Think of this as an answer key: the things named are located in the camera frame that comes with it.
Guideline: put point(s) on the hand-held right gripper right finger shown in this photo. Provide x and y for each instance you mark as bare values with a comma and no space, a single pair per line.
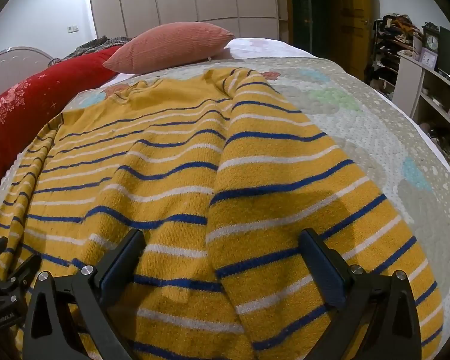
327,270

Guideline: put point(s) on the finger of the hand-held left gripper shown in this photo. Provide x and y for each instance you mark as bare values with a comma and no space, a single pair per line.
20,270

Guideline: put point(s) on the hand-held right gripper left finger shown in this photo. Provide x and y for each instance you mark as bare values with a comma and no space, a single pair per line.
117,266

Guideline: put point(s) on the yellow striped sweater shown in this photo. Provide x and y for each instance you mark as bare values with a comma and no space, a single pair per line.
225,210

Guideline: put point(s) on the patterned quilt bedspread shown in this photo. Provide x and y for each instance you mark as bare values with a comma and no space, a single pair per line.
375,131

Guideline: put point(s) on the red floral blanket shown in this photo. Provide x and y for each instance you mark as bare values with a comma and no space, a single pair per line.
33,90

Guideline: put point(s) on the transparent plastic chair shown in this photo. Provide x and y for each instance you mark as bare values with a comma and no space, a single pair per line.
13,69

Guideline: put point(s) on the white shelf unit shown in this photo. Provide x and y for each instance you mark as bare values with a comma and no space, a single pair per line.
435,93

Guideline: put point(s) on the grey checked cloth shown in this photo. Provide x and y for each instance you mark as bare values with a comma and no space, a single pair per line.
93,44

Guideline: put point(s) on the pink ribbed pillow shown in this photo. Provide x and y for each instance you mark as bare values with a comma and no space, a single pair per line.
170,47

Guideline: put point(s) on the dark shoe rack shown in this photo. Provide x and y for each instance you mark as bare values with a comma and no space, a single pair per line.
392,50

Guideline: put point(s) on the white bed sheet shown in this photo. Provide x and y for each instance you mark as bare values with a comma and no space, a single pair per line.
258,47

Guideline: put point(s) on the small white clock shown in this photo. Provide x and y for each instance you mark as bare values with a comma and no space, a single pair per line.
427,58

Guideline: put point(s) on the yellow wooden door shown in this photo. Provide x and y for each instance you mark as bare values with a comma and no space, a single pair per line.
350,18

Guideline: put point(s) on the dark mantel clock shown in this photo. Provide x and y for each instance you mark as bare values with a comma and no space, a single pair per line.
431,37

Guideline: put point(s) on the beige wardrobe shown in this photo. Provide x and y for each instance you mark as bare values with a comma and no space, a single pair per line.
183,0

